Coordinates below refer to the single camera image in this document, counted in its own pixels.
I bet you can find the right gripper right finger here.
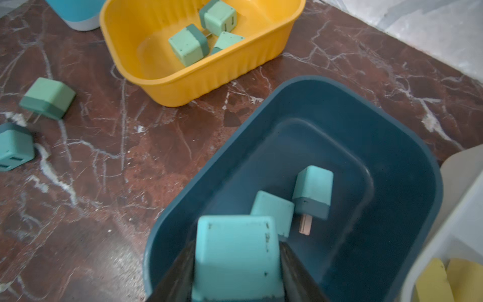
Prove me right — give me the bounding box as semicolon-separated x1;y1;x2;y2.
279;242;330;302

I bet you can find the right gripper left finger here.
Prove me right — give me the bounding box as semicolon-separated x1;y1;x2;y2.
146;240;196;302

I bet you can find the teal plug bottom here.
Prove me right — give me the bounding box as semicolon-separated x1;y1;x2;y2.
191;215;285;301

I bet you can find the teal plug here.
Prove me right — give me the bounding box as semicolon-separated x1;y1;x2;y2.
191;215;285;301
1;123;35;172
292;166;334;235
250;191;295;242

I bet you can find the yellow plug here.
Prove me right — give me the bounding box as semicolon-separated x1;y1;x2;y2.
447;258;482;301
413;258;455;302

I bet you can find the green plug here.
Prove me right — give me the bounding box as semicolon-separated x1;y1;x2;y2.
19;78;76;120
168;24;210;67
211;31;245;55
199;0;237;36

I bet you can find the dark teal storage box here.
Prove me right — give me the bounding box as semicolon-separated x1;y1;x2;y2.
143;75;443;301

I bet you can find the white plastic storage box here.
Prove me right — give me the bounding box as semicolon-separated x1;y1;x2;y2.
396;145;482;301

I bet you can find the yellow plastic storage box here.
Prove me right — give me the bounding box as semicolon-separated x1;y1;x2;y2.
99;1;305;107

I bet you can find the teal spray bottle pink trigger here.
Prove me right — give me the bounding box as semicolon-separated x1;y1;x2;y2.
46;0;106;31

